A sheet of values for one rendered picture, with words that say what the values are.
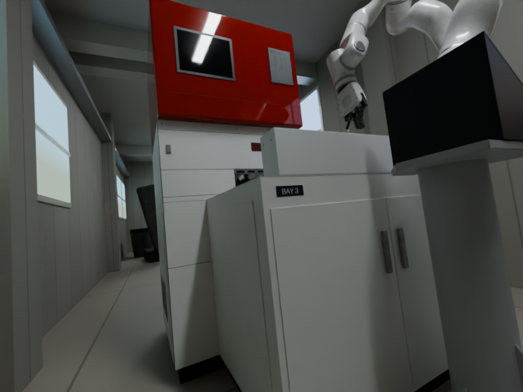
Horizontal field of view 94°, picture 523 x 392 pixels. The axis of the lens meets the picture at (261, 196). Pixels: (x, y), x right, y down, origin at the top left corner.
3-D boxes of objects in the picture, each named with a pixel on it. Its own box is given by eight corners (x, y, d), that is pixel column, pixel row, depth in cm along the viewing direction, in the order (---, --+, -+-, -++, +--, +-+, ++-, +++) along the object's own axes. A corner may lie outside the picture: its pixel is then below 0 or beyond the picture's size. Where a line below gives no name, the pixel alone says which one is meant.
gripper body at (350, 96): (331, 94, 98) (338, 118, 96) (349, 75, 90) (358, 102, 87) (345, 96, 102) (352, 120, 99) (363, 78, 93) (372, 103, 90)
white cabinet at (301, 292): (220, 373, 114) (205, 201, 121) (365, 316, 157) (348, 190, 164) (297, 519, 57) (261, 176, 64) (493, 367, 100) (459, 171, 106)
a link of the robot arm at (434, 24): (472, 29, 76) (459, 77, 88) (511, 9, 74) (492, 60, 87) (378, -2, 108) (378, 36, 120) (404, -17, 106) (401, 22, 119)
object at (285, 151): (263, 181, 76) (259, 138, 77) (382, 176, 101) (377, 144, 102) (279, 175, 68) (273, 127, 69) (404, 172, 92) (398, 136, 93)
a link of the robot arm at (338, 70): (362, 73, 93) (347, 90, 102) (352, 46, 97) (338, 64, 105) (344, 71, 90) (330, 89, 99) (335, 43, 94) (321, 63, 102)
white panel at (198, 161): (163, 203, 115) (156, 120, 118) (304, 194, 151) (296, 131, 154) (163, 202, 112) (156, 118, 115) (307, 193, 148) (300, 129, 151)
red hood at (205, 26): (152, 157, 178) (146, 78, 183) (253, 158, 214) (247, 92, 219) (157, 113, 111) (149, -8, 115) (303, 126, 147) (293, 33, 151)
